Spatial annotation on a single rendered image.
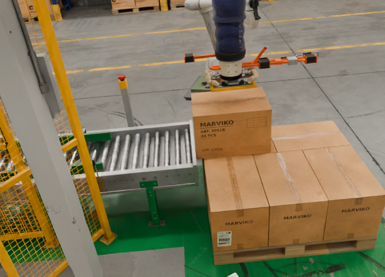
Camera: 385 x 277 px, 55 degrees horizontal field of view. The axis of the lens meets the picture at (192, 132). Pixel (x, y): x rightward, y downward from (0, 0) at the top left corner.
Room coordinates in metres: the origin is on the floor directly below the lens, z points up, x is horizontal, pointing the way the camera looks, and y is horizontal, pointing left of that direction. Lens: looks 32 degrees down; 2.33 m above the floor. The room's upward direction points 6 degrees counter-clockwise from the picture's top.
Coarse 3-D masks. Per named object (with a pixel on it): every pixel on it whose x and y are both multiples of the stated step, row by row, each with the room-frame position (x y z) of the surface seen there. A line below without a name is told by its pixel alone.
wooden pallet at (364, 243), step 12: (204, 180) 2.72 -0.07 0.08; (336, 240) 1.82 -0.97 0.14; (348, 240) 1.82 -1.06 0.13; (360, 240) 1.82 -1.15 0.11; (372, 240) 1.82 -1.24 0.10; (216, 252) 1.82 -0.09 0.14; (228, 252) 1.82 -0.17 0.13; (240, 252) 1.89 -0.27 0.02; (252, 252) 1.88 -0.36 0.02; (264, 252) 1.87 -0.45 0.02; (276, 252) 1.86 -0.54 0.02; (288, 252) 1.82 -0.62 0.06; (300, 252) 1.82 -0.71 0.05; (312, 252) 1.83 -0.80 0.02; (324, 252) 1.82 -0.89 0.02; (336, 252) 1.82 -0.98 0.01; (216, 264) 1.82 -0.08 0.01
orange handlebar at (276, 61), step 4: (196, 56) 2.87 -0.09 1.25; (200, 56) 2.87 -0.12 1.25; (204, 56) 2.87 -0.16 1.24; (208, 56) 2.87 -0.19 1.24; (212, 56) 2.87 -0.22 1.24; (272, 60) 2.64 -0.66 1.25; (276, 60) 2.61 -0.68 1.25; (280, 60) 2.61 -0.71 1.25; (284, 60) 2.63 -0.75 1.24; (300, 60) 2.60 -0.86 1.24; (304, 60) 2.60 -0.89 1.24; (248, 64) 2.60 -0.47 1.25; (252, 64) 2.60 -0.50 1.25; (256, 64) 2.59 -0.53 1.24; (272, 64) 2.60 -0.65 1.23; (276, 64) 2.60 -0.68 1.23; (280, 64) 2.59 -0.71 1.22; (212, 68) 2.60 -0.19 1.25; (216, 68) 2.59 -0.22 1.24; (220, 68) 2.59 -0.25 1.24
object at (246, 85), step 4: (240, 80) 2.53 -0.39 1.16; (220, 84) 2.54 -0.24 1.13; (224, 84) 2.51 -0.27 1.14; (236, 84) 2.52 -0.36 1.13; (240, 84) 2.51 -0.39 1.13; (244, 84) 2.50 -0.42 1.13; (248, 84) 2.50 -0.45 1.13; (252, 84) 2.49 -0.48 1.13; (212, 88) 2.50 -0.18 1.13; (216, 88) 2.49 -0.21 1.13; (220, 88) 2.49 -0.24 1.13; (224, 88) 2.48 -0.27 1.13; (228, 88) 2.48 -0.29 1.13; (232, 88) 2.48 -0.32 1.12; (236, 88) 2.48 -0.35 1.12; (240, 88) 2.48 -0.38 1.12; (244, 88) 2.48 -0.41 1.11; (248, 88) 2.48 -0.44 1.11
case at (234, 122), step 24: (192, 96) 2.77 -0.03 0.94; (216, 96) 2.73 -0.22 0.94; (240, 96) 2.68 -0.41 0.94; (264, 96) 2.64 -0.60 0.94; (216, 120) 2.43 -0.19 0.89; (240, 120) 2.43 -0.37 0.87; (264, 120) 2.42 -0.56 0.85; (216, 144) 2.43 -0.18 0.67; (240, 144) 2.43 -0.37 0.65; (264, 144) 2.42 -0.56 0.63
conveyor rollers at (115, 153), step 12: (156, 132) 2.90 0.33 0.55; (168, 132) 2.89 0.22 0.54; (96, 144) 2.79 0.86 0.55; (108, 144) 2.79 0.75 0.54; (144, 144) 2.73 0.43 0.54; (156, 144) 2.70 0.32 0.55; (168, 144) 2.69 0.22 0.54; (24, 156) 2.72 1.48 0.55; (72, 156) 2.64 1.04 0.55; (96, 156) 2.63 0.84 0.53; (132, 156) 2.57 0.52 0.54; (144, 156) 2.54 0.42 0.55; (156, 156) 2.52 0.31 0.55; (168, 156) 2.51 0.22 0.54; (180, 156) 2.51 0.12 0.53; (120, 168) 2.41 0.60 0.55; (132, 168) 2.39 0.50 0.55
